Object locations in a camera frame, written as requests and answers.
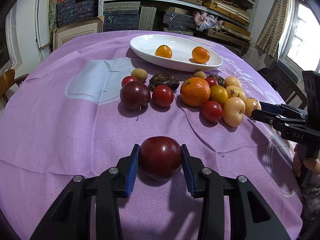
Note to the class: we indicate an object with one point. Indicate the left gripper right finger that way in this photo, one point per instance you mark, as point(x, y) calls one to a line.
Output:
point(251, 216)

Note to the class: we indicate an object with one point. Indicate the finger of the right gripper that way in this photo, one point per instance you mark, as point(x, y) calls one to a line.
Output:
point(267, 117)
point(271, 107)

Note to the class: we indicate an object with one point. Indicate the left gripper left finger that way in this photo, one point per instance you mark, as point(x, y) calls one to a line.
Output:
point(88, 207)

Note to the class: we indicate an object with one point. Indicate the pale yellow pear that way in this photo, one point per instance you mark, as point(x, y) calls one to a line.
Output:
point(233, 111)

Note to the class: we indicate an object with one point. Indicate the spotted yellow pear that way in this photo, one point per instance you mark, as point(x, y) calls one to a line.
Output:
point(234, 91)

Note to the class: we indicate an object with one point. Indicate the dark red plum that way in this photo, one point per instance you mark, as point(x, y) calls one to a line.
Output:
point(135, 95)
point(160, 157)

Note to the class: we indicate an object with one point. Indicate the round tan pear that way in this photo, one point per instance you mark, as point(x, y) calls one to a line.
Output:
point(232, 81)

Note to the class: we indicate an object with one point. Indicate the yellow tomato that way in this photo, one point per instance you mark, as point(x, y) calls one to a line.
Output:
point(219, 95)

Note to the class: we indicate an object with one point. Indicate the small dark mangosteen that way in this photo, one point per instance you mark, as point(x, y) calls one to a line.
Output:
point(220, 80)

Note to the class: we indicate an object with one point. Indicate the red tomato front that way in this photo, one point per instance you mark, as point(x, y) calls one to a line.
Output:
point(212, 111)

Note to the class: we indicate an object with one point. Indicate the tan longan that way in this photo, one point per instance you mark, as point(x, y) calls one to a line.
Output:
point(140, 74)
point(200, 74)

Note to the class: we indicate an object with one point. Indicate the large orange mandarin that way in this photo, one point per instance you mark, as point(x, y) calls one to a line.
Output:
point(200, 55)

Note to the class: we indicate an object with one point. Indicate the red tomato small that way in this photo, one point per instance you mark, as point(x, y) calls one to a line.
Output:
point(162, 96)

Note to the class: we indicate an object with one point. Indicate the large dark mangosteen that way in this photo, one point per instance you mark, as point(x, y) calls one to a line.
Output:
point(163, 79)

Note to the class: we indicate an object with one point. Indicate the small orange tomato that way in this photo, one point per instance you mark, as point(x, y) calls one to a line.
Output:
point(164, 51)

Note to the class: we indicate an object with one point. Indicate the speckled yellow pepino melon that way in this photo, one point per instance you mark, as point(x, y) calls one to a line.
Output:
point(251, 105)

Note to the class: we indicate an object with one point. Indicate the red tomato with stem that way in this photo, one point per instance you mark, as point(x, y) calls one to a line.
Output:
point(211, 81)

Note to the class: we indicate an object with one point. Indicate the red cherry tomato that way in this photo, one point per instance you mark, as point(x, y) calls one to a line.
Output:
point(128, 79)

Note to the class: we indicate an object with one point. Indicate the person right hand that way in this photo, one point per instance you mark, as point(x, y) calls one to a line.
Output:
point(310, 163)

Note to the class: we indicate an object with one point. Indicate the dark chair right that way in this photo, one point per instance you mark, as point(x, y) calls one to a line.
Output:
point(285, 82)

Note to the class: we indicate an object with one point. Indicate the patterned curtain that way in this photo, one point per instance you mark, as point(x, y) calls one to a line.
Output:
point(273, 35)

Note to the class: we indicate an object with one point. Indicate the white oval plate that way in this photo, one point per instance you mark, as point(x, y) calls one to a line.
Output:
point(144, 46)

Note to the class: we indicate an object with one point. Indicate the purple printed tablecloth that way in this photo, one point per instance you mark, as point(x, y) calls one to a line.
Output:
point(66, 119)

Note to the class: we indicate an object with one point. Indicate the metal storage shelf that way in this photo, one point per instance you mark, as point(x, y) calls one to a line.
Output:
point(180, 5)

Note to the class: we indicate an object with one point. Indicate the crumpled pink cloth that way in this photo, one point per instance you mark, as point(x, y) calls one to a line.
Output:
point(204, 21)

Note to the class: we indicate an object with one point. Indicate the wooden chair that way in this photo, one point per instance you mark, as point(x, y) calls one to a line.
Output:
point(7, 80)

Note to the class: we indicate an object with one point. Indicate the framed picture cardboard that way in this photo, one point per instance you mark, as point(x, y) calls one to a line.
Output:
point(68, 32)

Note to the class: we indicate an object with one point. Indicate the stack of blue boxes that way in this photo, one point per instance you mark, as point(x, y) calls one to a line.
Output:
point(71, 11)

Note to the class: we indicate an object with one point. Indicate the window with white frame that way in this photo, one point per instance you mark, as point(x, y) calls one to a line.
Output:
point(10, 53)

